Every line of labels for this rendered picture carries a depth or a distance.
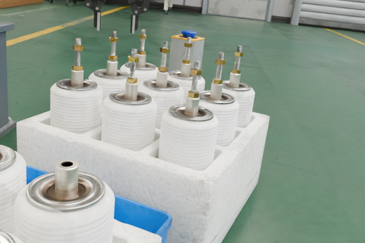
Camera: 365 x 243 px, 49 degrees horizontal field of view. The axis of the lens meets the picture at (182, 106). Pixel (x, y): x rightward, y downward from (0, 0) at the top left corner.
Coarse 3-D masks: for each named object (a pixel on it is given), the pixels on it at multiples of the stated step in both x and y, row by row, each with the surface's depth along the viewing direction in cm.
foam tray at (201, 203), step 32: (32, 128) 72; (96, 128) 74; (256, 128) 84; (32, 160) 74; (96, 160) 67; (128, 160) 64; (160, 160) 64; (224, 160) 67; (256, 160) 89; (128, 192) 66; (160, 192) 63; (192, 192) 61; (224, 192) 67; (192, 224) 62; (224, 224) 73
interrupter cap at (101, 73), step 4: (96, 72) 85; (100, 72) 85; (104, 72) 86; (120, 72) 87; (124, 72) 87; (100, 76) 82; (104, 76) 82; (108, 76) 82; (112, 76) 83; (116, 76) 83; (120, 76) 83; (124, 76) 83; (128, 76) 84
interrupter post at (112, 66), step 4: (108, 60) 84; (108, 64) 84; (112, 64) 83; (116, 64) 84; (108, 68) 84; (112, 68) 84; (116, 68) 84; (108, 72) 84; (112, 72) 84; (116, 72) 85
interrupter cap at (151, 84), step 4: (148, 80) 83; (152, 80) 83; (144, 84) 79; (148, 84) 80; (152, 84) 81; (168, 84) 82; (172, 84) 82; (176, 84) 82; (152, 88) 78; (156, 88) 77; (160, 88) 77; (164, 88) 78; (168, 88) 79; (172, 88) 78; (176, 88) 79
